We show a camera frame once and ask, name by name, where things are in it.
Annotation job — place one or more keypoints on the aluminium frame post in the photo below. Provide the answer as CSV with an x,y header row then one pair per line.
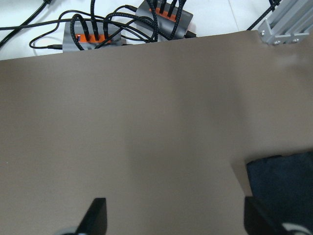
x,y
291,22

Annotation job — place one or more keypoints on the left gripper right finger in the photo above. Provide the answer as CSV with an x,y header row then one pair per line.
x,y
258,220

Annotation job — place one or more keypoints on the brown table mat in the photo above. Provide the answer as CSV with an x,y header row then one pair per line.
x,y
161,130

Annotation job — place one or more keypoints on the grey orange usb hub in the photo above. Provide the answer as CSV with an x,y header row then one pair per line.
x,y
70,46
172,24

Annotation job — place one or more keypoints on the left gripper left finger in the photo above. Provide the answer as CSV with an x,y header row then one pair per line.
x,y
94,221

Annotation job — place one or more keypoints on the black printed t-shirt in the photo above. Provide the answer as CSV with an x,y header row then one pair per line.
x,y
284,185

